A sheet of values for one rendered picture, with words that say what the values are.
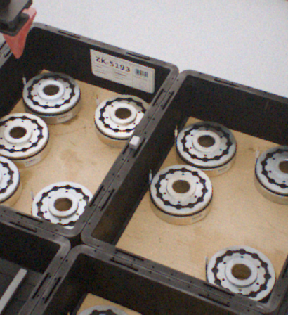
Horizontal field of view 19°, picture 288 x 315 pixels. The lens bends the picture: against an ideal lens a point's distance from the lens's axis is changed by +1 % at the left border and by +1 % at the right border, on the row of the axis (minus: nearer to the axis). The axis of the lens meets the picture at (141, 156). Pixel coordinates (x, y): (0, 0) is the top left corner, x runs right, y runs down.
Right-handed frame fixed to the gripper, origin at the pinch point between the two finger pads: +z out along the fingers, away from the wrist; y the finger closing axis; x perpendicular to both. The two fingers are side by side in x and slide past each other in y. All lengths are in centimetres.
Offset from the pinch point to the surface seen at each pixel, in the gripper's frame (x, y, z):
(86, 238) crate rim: -18.9, 23.0, 12.9
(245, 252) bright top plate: -7.1, 43.9, 20.1
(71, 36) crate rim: 19.2, 0.9, 13.8
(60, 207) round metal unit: -10.1, 13.2, 22.0
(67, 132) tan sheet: 5.9, 5.9, 23.5
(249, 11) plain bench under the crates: 64, 20, 37
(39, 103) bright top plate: 7.7, -0.1, 20.4
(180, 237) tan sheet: -6.8, 33.2, 23.0
